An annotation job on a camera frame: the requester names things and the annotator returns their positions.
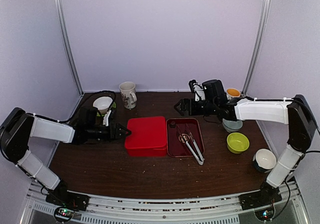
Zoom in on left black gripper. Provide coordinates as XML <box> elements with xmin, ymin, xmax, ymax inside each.
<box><xmin>86</xmin><ymin>123</ymin><xmax>132</xmax><ymax>142</ymax></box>

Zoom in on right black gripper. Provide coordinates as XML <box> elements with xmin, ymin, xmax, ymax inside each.
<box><xmin>174</xmin><ymin>98</ymin><xmax>218</xmax><ymax>116</ymax></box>

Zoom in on red tin box base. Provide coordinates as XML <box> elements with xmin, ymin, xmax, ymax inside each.
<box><xmin>126</xmin><ymin>146</ymin><xmax>167</xmax><ymax>157</ymax></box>

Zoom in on red tin lid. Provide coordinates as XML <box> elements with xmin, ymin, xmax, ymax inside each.
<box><xmin>124</xmin><ymin>116</ymin><xmax>167</xmax><ymax>150</ymax></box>

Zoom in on red chocolate tray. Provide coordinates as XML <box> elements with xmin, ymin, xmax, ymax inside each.
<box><xmin>166</xmin><ymin>118</ymin><xmax>205</xmax><ymax>158</ymax></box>

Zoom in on metal serving tongs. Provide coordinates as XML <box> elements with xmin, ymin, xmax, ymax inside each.
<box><xmin>176</xmin><ymin>124</ymin><xmax>205</xmax><ymax>166</ymax></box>

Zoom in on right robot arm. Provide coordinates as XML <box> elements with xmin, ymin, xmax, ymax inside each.
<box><xmin>174</xmin><ymin>79</ymin><xmax>320</xmax><ymax>205</ymax></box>

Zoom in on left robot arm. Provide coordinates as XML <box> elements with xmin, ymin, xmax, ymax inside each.
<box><xmin>0</xmin><ymin>107</ymin><xmax>132</xmax><ymax>206</ymax></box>

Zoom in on green saucer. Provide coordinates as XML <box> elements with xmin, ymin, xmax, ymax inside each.
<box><xmin>93</xmin><ymin>100</ymin><xmax>116</xmax><ymax>116</ymax></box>

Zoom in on white bowl on saucer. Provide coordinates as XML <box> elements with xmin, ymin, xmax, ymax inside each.
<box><xmin>93</xmin><ymin>96</ymin><xmax>113</xmax><ymax>115</ymax></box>

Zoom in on tall white patterned mug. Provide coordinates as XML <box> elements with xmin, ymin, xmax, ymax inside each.
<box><xmin>119</xmin><ymin>81</ymin><xmax>137</xmax><ymax>109</ymax></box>

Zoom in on white mug yellow inside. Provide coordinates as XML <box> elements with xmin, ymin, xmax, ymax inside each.
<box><xmin>226</xmin><ymin>88</ymin><xmax>242</xmax><ymax>100</ymax></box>

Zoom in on light blue patterned bowl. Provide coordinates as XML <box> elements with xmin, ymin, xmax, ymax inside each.
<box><xmin>222</xmin><ymin>119</ymin><xmax>243</xmax><ymax>133</ymax></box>

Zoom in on lime green bowl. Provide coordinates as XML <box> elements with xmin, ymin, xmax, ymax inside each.
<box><xmin>226</xmin><ymin>132</ymin><xmax>250</xmax><ymax>154</ymax></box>

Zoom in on dark bowl white inside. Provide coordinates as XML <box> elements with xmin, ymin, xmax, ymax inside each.
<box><xmin>252</xmin><ymin>149</ymin><xmax>277</xmax><ymax>174</ymax></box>

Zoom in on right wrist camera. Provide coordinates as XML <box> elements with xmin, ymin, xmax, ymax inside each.
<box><xmin>188</xmin><ymin>79</ymin><xmax>206</xmax><ymax>102</ymax></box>

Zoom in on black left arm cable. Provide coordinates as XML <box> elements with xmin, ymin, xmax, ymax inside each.
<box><xmin>58</xmin><ymin>90</ymin><xmax>117</xmax><ymax>124</ymax></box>

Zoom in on front aluminium rail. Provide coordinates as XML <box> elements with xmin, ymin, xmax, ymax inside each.
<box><xmin>19</xmin><ymin>181</ymin><xmax>311</xmax><ymax>224</ymax></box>

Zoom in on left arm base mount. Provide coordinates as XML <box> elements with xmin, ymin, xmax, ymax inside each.
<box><xmin>45</xmin><ymin>192</ymin><xmax>90</xmax><ymax>211</ymax></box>

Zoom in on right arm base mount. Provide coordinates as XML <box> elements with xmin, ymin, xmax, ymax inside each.
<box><xmin>238</xmin><ymin>191</ymin><xmax>282</xmax><ymax>211</ymax></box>

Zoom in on right aluminium frame post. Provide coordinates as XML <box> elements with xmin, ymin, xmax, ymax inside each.
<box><xmin>242</xmin><ymin>0</ymin><xmax>271</xmax><ymax>95</ymax></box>

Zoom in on aluminium frame post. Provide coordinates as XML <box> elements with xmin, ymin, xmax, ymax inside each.
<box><xmin>242</xmin><ymin>0</ymin><xmax>271</xmax><ymax>95</ymax></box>
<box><xmin>54</xmin><ymin>0</ymin><xmax>84</xmax><ymax>95</ymax></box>

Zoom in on left aluminium frame post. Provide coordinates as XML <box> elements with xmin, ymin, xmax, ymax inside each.
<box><xmin>54</xmin><ymin>0</ymin><xmax>84</xmax><ymax>95</ymax></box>

